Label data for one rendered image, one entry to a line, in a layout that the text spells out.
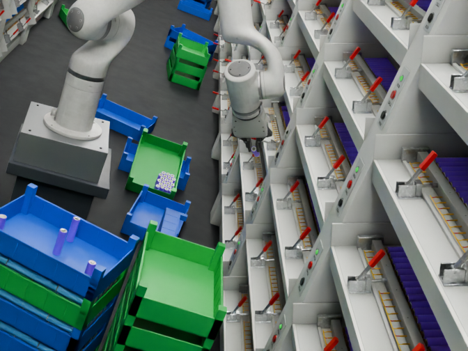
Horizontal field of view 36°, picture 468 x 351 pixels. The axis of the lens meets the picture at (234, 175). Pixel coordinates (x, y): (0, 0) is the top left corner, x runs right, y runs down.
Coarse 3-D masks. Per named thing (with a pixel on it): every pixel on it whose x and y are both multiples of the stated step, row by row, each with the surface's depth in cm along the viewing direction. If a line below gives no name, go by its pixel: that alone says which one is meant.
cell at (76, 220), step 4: (72, 220) 171; (76, 220) 171; (72, 224) 171; (76, 224) 171; (72, 228) 172; (76, 228) 172; (68, 232) 173; (72, 232) 172; (76, 232) 173; (68, 236) 173; (72, 236) 173; (68, 240) 173; (72, 240) 173
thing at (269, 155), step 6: (282, 96) 278; (264, 102) 279; (270, 102) 279; (276, 102) 277; (282, 102) 277; (264, 108) 279; (270, 126) 261; (270, 138) 250; (276, 138) 250; (264, 144) 245; (264, 150) 243; (270, 150) 240; (264, 156) 243; (270, 156) 223; (270, 162) 224
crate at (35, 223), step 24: (24, 216) 176; (48, 216) 177; (72, 216) 175; (0, 240) 159; (24, 240) 167; (48, 240) 170; (96, 240) 175; (120, 240) 173; (24, 264) 159; (48, 264) 157; (72, 264) 166; (96, 264) 169; (120, 264) 166; (72, 288) 157; (96, 288) 155
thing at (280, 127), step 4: (276, 104) 276; (272, 108) 276; (276, 108) 272; (276, 112) 267; (276, 116) 263; (280, 116) 263; (276, 120) 260; (280, 120) 259; (276, 124) 260; (280, 124) 256; (272, 128) 256; (280, 128) 252; (280, 132) 248; (284, 132) 248; (280, 136) 246; (280, 140) 246; (276, 148) 239
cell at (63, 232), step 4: (64, 228) 166; (60, 232) 164; (64, 232) 164; (60, 236) 164; (64, 236) 165; (56, 240) 165; (60, 240) 165; (64, 240) 165; (56, 244) 165; (60, 244) 165; (56, 248) 166; (60, 248) 166; (52, 252) 167; (56, 252) 166; (60, 252) 166
